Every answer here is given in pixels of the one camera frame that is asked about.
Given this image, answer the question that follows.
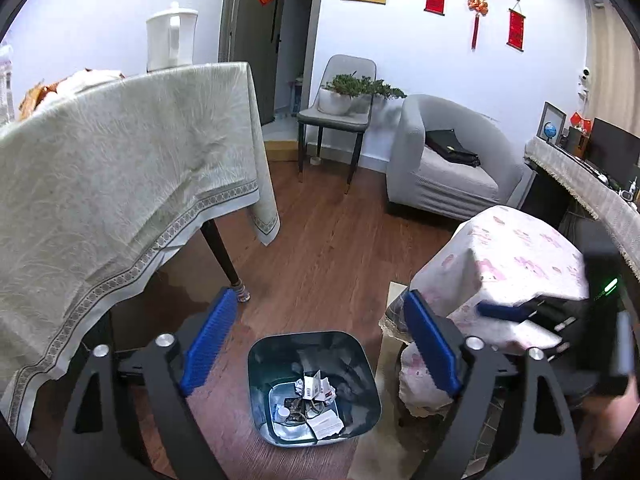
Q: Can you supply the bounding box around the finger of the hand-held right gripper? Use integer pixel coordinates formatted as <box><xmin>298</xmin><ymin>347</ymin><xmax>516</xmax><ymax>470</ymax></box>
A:
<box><xmin>476</xmin><ymin>300</ymin><xmax>551</xmax><ymax>323</ymax></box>

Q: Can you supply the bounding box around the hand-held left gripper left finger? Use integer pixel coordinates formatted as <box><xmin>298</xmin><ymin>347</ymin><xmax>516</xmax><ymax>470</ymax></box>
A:
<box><xmin>55</xmin><ymin>287</ymin><xmax>239</xmax><ymax>480</ymax></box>

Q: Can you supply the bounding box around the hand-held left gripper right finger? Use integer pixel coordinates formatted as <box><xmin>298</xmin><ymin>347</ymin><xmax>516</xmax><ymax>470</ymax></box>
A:
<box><xmin>402</xmin><ymin>289</ymin><xmax>584</xmax><ymax>480</ymax></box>

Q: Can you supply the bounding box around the dark teal trash bin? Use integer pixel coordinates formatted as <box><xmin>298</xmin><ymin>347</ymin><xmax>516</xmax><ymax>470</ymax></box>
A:
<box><xmin>247</xmin><ymin>330</ymin><xmax>383</xmax><ymax>447</ymax></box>

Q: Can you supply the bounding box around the person's right hand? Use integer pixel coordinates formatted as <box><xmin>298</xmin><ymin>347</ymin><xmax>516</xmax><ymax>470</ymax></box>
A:
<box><xmin>582</xmin><ymin>392</ymin><xmax>636</xmax><ymax>461</ymax></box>

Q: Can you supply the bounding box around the beige lace table skirt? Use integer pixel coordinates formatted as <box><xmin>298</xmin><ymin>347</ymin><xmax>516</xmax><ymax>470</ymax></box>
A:
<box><xmin>378</xmin><ymin>294</ymin><xmax>413</xmax><ymax>346</ymax></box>

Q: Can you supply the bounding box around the pink printed tablecloth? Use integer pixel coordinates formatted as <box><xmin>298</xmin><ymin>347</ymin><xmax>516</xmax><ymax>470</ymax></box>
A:
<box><xmin>385</xmin><ymin>205</ymin><xmax>591</xmax><ymax>418</ymax></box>

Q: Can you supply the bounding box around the dark wooden table leg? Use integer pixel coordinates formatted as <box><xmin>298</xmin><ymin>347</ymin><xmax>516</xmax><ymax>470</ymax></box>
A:
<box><xmin>200</xmin><ymin>220</ymin><xmax>251</xmax><ymax>303</ymax></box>

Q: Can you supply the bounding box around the white paper sheet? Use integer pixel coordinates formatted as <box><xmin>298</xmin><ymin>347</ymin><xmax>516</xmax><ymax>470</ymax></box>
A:
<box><xmin>306</xmin><ymin>410</ymin><xmax>345</xmax><ymax>440</ymax></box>

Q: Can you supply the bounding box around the grey armchair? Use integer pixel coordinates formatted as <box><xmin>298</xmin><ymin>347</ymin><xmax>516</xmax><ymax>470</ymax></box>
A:
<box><xmin>386</xmin><ymin>94</ymin><xmax>526</xmax><ymax>221</ymax></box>

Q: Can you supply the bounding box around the beige fringed desk cloth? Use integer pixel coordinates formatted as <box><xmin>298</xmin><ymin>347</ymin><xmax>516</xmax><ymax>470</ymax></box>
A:
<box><xmin>524</xmin><ymin>137</ymin><xmax>640</xmax><ymax>281</ymax></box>

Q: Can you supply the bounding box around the black bag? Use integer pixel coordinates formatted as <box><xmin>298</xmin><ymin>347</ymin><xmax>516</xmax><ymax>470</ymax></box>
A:
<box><xmin>424</xmin><ymin>129</ymin><xmax>482</xmax><ymax>168</ymax></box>

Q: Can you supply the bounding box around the black monitor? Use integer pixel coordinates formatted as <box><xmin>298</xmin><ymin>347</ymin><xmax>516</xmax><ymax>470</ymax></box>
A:
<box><xmin>585</xmin><ymin>117</ymin><xmax>640</xmax><ymax>181</ymax></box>

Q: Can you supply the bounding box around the brown wooden box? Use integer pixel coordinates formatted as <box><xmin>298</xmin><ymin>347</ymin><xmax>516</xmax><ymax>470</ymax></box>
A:
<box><xmin>567</xmin><ymin>126</ymin><xmax>591</xmax><ymax>157</ymax></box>

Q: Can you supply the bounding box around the beige patterned tablecloth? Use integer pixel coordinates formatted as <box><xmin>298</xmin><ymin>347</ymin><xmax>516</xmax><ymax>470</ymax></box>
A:
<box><xmin>0</xmin><ymin>61</ymin><xmax>281</xmax><ymax>441</ymax></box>

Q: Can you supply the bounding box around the flat cardboard box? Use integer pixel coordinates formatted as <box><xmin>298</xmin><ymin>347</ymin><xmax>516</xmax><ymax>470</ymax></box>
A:
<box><xmin>263</xmin><ymin>139</ymin><xmax>301</xmax><ymax>162</ymax></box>

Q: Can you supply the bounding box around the beige curtain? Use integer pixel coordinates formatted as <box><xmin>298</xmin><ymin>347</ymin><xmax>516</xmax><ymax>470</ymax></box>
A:
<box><xmin>585</xmin><ymin>0</ymin><xmax>640</xmax><ymax>131</ymax></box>

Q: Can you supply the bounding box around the grey dining chair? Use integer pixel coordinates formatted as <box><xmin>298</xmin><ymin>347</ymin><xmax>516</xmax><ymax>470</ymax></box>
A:
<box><xmin>296</xmin><ymin>54</ymin><xmax>377</xmax><ymax>195</ymax></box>

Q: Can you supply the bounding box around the white plastic bag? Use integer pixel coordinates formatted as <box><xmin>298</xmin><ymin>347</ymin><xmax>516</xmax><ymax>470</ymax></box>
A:
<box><xmin>52</xmin><ymin>69</ymin><xmax>126</xmax><ymax>95</ymax></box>

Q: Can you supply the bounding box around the orange snack bag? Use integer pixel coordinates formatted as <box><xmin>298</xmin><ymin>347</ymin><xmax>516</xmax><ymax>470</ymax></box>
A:
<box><xmin>19</xmin><ymin>80</ymin><xmax>61</xmax><ymax>121</ymax></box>

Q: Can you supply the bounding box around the white kettle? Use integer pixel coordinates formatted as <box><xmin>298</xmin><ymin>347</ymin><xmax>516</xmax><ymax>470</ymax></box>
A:
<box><xmin>145</xmin><ymin>1</ymin><xmax>199</xmax><ymax>73</ymax></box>

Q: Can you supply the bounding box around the grey door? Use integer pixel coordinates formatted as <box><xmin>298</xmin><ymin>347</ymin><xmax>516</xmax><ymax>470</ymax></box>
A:
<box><xmin>218</xmin><ymin>0</ymin><xmax>321</xmax><ymax>126</ymax></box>

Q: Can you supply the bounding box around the clear plastic bottle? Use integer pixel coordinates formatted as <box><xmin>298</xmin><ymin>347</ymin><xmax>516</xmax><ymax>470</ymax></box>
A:
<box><xmin>0</xmin><ymin>45</ymin><xmax>16</xmax><ymax>126</ymax></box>

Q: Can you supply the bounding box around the picture frame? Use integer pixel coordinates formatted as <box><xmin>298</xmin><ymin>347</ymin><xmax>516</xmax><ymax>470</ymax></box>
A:
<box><xmin>537</xmin><ymin>101</ymin><xmax>567</xmax><ymax>143</ymax></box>

